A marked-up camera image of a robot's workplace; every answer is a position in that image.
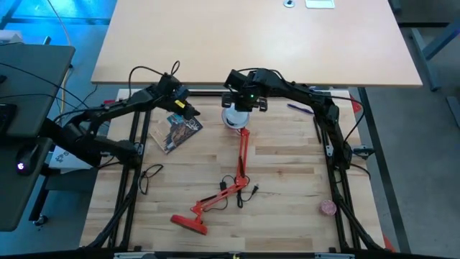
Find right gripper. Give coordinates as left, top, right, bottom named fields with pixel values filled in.
left=221, top=85, right=269, bottom=112

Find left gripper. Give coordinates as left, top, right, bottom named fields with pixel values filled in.
left=157, top=73, right=201, bottom=121

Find white reflector lightbulb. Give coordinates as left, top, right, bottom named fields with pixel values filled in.
left=224, top=107, right=249, bottom=127

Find red articulated desk lamp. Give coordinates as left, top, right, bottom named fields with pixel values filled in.
left=170, top=104, right=252, bottom=237

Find small printed packet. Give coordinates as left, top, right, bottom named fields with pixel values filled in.
left=149, top=112, right=204, bottom=155

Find purple pen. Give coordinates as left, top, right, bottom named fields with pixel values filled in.
left=287, top=103, right=316, bottom=115

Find large light wood table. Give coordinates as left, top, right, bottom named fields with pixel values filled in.
left=91, top=0, right=423, bottom=88

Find white rectangular pad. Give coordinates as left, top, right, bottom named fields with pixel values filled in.
left=305, top=0, right=336, bottom=9

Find pink speckled tape roll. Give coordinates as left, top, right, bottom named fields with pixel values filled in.
left=319, top=200, right=338, bottom=217

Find dark grey desk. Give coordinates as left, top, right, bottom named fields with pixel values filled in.
left=0, top=45, right=75, bottom=232

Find black computer mouse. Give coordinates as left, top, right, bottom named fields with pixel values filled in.
left=16, top=145, right=39, bottom=177

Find black keyboard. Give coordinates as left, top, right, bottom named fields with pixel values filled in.
left=0, top=103, right=18, bottom=136

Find grey metal table leg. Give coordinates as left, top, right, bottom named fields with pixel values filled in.
left=409, top=19, right=460, bottom=93

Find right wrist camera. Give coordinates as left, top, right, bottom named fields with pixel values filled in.
left=223, top=69, right=249, bottom=91

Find black aluminium rig frame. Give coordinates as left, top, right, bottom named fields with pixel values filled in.
left=79, top=83, right=387, bottom=253

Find thin black cable loop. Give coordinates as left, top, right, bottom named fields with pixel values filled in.
left=138, top=163, right=165, bottom=196

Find black lamp power cord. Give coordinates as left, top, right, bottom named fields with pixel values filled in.
left=203, top=174, right=260, bottom=213

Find yellow cable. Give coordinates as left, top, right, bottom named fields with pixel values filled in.
left=46, top=0, right=73, bottom=123

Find black desk cable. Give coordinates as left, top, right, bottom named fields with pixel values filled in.
left=0, top=63, right=94, bottom=111
left=0, top=92, right=83, bottom=112

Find silver metal bracket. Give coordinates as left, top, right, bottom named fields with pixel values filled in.
left=314, top=253, right=355, bottom=259
left=114, top=251, right=155, bottom=259

